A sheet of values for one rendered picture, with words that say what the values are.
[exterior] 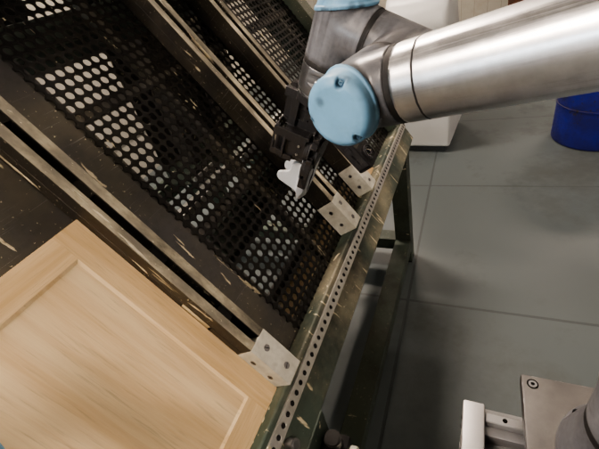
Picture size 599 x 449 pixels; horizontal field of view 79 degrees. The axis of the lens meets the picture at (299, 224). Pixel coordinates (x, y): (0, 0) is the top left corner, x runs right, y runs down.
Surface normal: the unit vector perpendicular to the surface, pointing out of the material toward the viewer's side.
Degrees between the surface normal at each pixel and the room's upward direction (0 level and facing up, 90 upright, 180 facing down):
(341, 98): 90
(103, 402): 57
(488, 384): 0
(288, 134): 90
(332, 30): 85
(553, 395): 0
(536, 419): 0
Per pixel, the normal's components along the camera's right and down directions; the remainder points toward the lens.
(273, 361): 0.64, -0.37
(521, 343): -0.22, -0.79
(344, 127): -0.56, 0.59
